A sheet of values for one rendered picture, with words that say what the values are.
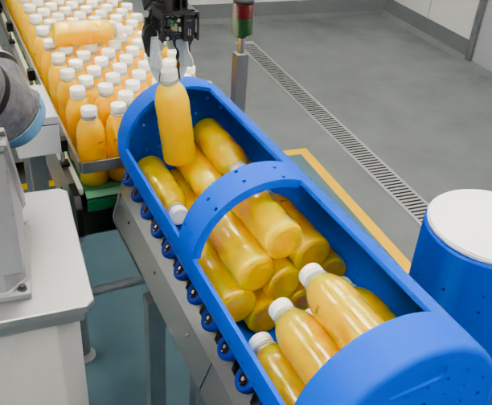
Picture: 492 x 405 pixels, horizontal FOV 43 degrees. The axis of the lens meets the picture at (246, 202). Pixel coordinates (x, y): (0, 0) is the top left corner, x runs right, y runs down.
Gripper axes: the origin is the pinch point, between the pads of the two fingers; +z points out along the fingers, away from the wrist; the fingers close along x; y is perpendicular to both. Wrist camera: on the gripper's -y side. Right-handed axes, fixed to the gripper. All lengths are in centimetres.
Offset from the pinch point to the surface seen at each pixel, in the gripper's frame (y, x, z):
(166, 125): 2.6, -1.2, 10.2
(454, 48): -284, 357, 121
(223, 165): 10.0, 8.4, 17.2
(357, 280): 45, 19, 23
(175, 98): 3.1, 0.5, 4.2
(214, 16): -414, 187, 120
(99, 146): -25.4, -9.1, 27.6
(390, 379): 76, 0, 8
